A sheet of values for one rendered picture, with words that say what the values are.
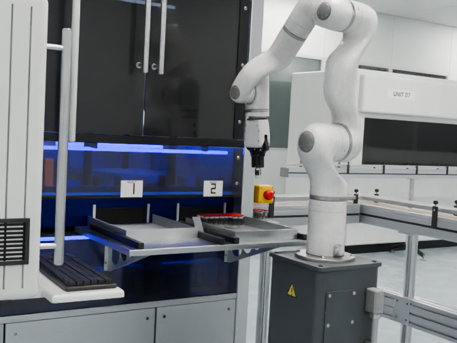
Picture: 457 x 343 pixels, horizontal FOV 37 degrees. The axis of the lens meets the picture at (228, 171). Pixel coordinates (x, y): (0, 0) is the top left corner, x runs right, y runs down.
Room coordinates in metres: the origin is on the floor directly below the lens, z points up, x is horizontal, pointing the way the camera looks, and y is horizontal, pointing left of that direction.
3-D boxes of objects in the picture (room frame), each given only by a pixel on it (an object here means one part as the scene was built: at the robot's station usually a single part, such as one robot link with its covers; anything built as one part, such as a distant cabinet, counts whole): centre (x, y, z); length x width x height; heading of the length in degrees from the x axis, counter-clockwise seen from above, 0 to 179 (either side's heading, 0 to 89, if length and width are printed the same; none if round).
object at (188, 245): (2.35, 0.11, 0.87); 0.70 x 0.48 x 0.02; 123
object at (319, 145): (2.10, -0.30, 1.16); 0.19 x 0.12 x 0.24; 131
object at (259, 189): (2.74, -0.14, 0.99); 0.08 x 0.07 x 0.07; 33
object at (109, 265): (2.21, 0.32, 0.80); 0.34 x 0.03 x 0.13; 33
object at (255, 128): (2.39, -0.10, 1.25); 0.10 x 0.08 x 0.11; 34
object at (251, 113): (2.39, -0.09, 1.31); 0.09 x 0.08 x 0.03; 34
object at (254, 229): (2.41, -0.05, 0.90); 0.34 x 0.26 x 0.04; 33
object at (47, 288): (1.91, 0.49, 0.79); 0.45 x 0.28 x 0.03; 31
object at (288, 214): (3.01, -0.31, 0.92); 0.69 x 0.16 x 0.16; 123
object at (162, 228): (2.32, 0.29, 0.90); 0.34 x 0.26 x 0.04; 33
